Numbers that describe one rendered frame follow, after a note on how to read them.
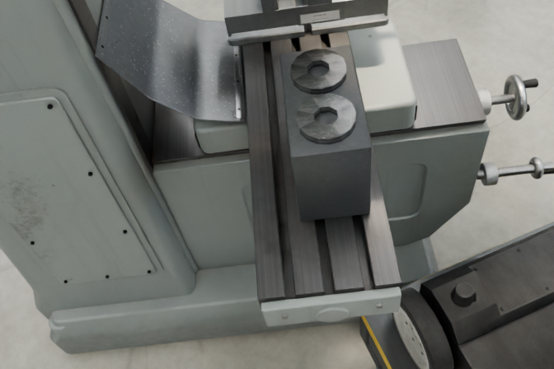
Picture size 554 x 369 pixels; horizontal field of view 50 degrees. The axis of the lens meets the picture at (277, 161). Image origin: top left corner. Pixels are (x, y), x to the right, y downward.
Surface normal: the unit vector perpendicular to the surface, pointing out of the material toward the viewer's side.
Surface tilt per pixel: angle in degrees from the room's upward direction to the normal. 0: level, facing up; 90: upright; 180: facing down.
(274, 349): 0
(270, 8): 90
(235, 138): 90
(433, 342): 31
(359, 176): 90
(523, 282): 0
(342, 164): 90
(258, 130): 0
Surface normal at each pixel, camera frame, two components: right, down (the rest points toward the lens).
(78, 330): 0.03, 0.52
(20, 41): 0.07, 0.78
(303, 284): -0.11, -0.58
